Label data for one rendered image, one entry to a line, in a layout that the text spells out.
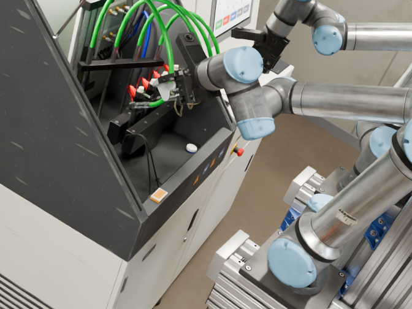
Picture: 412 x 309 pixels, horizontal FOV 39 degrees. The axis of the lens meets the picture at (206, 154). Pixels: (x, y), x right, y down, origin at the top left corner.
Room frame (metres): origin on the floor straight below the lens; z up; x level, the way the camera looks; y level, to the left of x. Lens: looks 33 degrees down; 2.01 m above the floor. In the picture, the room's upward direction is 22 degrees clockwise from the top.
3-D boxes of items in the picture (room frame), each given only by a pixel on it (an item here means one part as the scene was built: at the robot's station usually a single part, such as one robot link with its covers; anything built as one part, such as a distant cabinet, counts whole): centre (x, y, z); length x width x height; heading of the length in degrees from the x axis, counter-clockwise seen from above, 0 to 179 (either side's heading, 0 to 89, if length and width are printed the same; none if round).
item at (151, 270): (1.53, 0.02, 0.44); 0.65 x 0.02 x 0.68; 167
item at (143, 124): (1.71, 0.24, 0.91); 0.34 x 0.10 x 0.15; 167
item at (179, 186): (1.54, 0.03, 0.87); 0.62 x 0.04 x 0.16; 167
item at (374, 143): (1.61, -0.50, 1.20); 0.13 x 0.12 x 0.14; 6
